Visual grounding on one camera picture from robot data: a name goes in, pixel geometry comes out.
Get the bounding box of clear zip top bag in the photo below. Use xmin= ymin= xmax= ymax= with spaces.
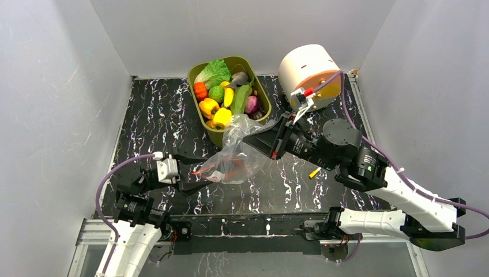
xmin=194 ymin=114 xmax=276 ymax=185

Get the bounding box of yellow tipped pen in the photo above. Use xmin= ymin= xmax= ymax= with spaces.
xmin=309 ymin=167 xmax=321 ymax=179

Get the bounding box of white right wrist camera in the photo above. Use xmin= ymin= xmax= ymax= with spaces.
xmin=289 ymin=87 xmax=315 ymax=124

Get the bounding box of white cylindrical drawer box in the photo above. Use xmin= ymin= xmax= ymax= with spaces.
xmin=278 ymin=44 xmax=344 ymax=111

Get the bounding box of green leafy vegetable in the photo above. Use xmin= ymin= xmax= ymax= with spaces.
xmin=231 ymin=81 xmax=254 ymax=115

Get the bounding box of green lettuce head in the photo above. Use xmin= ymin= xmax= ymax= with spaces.
xmin=193 ymin=59 xmax=231 ymax=90

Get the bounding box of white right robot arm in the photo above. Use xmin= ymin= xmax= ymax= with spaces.
xmin=243 ymin=113 xmax=465 ymax=252

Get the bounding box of orange mini pumpkin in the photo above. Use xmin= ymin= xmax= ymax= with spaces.
xmin=193 ymin=82 xmax=208 ymax=101

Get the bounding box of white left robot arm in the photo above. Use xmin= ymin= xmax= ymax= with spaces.
xmin=95 ymin=150 xmax=211 ymax=276

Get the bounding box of green bumpy citrus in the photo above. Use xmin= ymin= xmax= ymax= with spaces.
xmin=208 ymin=85 xmax=225 ymax=104

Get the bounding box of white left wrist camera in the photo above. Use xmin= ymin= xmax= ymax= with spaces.
xmin=152 ymin=151 xmax=179 ymax=185

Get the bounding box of olive green plastic bin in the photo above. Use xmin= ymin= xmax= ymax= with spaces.
xmin=188 ymin=56 xmax=272 ymax=148

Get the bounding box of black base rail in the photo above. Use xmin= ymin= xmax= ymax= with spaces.
xmin=170 ymin=212 xmax=327 ymax=255

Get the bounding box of yellow banana pepper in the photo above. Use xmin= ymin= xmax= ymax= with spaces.
xmin=223 ymin=87 xmax=234 ymax=108

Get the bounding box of orange yellow bell pepper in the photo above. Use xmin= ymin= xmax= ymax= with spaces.
xmin=198 ymin=98 xmax=220 ymax=120

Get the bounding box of dark purple eggplant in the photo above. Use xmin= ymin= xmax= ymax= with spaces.
xmin=249 ymin=110 xmax=266 ymax=121

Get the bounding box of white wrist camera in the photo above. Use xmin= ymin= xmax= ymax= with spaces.
xmin=289 ymin=87 xmax=315 ymax=124
xmin=152 ymin=151 xmax=179 ymax=185

